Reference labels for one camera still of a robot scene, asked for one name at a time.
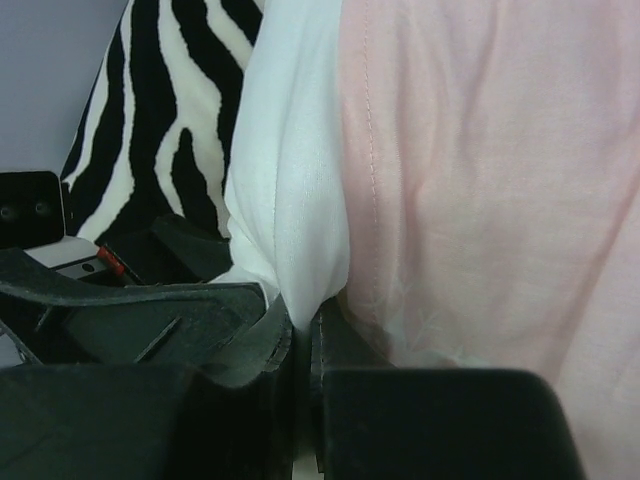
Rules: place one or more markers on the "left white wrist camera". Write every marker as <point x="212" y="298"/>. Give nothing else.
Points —
<point x="77" y="259"/>

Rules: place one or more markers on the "zebra striped pillow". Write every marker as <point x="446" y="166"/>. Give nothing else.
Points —
<point x="156" y="132"/>

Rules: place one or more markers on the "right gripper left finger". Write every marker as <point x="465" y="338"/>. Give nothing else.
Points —
<point x="244" y="403"/>

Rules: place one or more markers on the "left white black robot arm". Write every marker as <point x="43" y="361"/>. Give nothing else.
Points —
<point x="33" y="213"/>

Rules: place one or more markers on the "purple pink princess pillowcase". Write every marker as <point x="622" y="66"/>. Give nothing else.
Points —
<point x="492" y="187"/>

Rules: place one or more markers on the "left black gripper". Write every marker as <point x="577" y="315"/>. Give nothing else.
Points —
<point x="57" y="320"/>

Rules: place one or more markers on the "white pillow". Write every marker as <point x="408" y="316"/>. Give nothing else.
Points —
<point x="288" y="224"/>

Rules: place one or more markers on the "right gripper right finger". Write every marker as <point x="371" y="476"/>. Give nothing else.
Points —
<point x="332" y="343"/>

